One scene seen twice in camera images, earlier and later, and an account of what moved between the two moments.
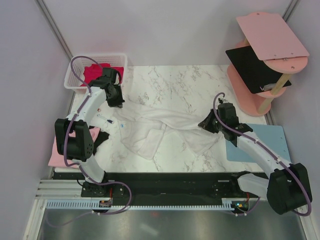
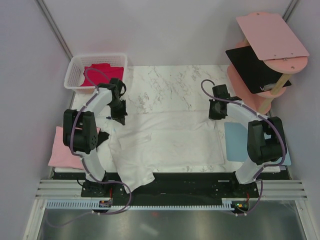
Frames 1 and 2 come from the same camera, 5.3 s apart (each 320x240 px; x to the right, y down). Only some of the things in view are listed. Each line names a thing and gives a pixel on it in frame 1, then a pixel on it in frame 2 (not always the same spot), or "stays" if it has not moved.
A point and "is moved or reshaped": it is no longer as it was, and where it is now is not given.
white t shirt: x=143 y=128 is moved or reshaped
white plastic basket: x=72 y=81 stays
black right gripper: x=206 y=123 -> x=212 y=116
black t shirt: x=102 y=136 stays
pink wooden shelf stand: x=278 y=50 stays
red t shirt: x=95 y=70 stays
